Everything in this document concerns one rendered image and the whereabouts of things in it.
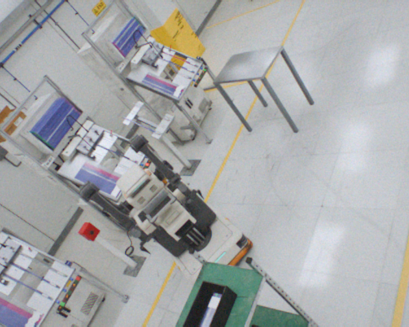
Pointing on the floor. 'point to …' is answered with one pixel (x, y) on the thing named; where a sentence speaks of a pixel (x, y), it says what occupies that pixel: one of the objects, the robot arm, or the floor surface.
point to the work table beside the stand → (251, 71)
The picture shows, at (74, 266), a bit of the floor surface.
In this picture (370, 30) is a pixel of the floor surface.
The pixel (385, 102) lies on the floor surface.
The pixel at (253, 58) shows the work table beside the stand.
